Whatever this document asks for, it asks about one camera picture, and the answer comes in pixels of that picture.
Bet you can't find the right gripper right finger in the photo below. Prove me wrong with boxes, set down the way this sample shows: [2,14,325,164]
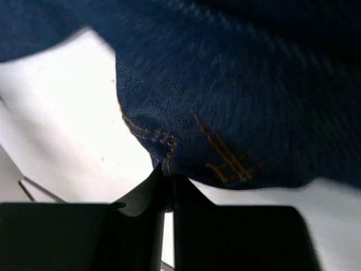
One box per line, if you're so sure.
[173,177,321,271]

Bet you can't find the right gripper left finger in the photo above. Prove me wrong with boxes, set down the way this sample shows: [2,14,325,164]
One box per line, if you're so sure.
[1,166,165,270]

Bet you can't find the dark blue denim trousers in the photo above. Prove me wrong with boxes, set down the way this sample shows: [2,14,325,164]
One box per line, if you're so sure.
[0,0,361,213]

